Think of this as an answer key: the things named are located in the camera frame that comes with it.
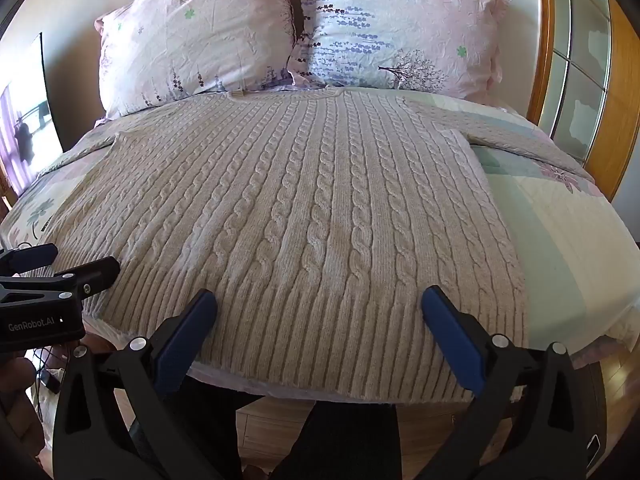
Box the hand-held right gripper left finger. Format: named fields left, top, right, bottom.
left=52, top=288, right=221, bottom=480

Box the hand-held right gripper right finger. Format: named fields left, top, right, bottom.
left=422, top=285, right=608, bottom=480

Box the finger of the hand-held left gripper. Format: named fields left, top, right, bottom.
left=0, top=257, right=121, bottom=307
left=0, top=243, right=59, bottom=274

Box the beige cable-knit sweater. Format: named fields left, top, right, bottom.
left=37, top=87, right=596, bottom=406

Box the person's left hand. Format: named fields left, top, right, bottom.
left=0, top=356, right=46, bottom=480

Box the pastel floral bed sheet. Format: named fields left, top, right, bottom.
left=0, top=95, right=640, bottom=397

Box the pink floral pillow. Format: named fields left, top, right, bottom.
left=95, top=0, right=296, bottom=121

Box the wooden headboard with glass panels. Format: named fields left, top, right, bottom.
left=527, top=0, right=640, bottom=203

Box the pink pillow with tree print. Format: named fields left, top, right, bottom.
left=287, top=0, right=517, bottom=104

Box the black cable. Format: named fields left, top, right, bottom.
left=29, top=346, right=65, bottom=397

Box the wooden bed frame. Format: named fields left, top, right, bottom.
left=234, top=390, right=506, bottom=467

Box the wall poster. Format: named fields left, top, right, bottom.
left=0, top=32, right=64, bottom=197

